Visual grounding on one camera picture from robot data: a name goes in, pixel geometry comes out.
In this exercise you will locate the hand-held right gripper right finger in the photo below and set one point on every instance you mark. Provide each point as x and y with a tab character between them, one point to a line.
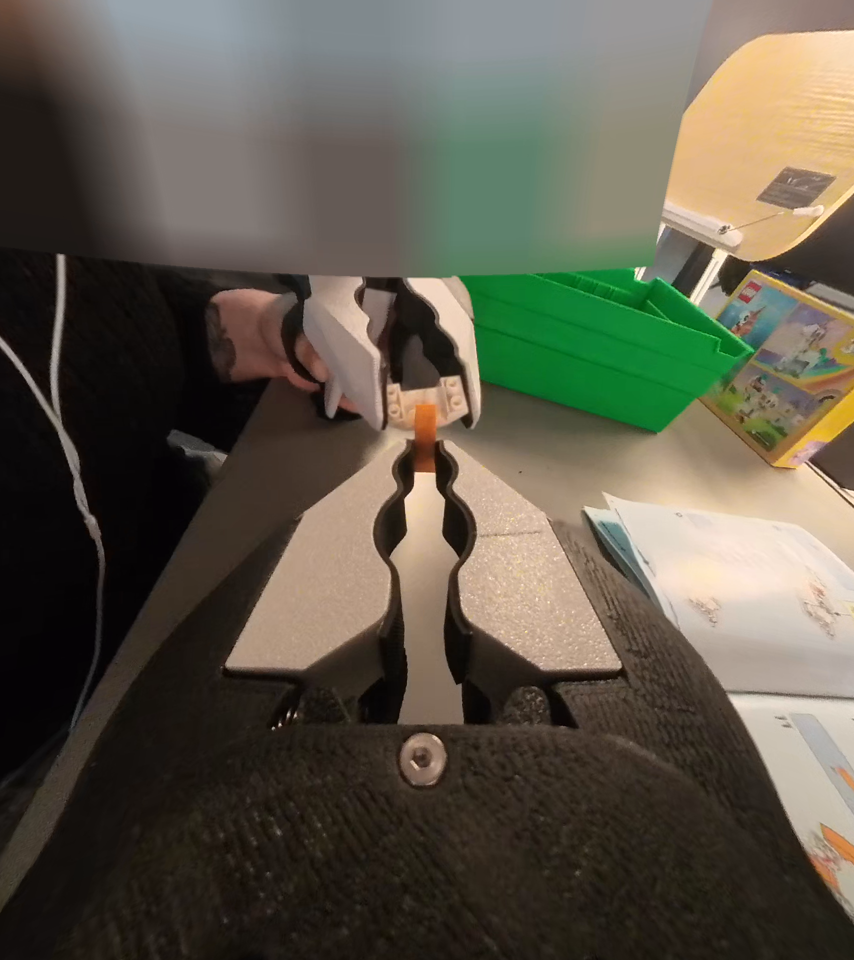
539	600

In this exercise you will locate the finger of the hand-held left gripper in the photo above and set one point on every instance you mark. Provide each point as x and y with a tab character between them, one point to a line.
461	337
341	337

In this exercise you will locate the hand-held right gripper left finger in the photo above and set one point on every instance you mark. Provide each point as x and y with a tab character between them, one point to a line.
307	600

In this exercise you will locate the white lego assembly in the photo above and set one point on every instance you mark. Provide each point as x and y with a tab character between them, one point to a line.
401	401

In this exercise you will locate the orange curved lego piece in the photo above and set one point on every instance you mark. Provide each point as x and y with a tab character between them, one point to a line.
424	442

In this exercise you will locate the green plastic bin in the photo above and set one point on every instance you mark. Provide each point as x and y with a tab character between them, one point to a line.
584	367

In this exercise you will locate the person's left forearm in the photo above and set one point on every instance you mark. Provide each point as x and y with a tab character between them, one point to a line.
221	337

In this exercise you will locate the colourful lego set box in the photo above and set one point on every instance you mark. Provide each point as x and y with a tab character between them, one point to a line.
794	367

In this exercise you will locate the person's left hand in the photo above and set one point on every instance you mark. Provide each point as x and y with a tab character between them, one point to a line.
262	337

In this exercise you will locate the open instruction booklet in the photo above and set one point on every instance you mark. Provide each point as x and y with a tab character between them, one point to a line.
772	600

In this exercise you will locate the person's black sweater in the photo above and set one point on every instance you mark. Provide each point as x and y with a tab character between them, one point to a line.
7	525

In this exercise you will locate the wooden board on white stand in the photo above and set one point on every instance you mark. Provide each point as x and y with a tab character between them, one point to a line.
794	127

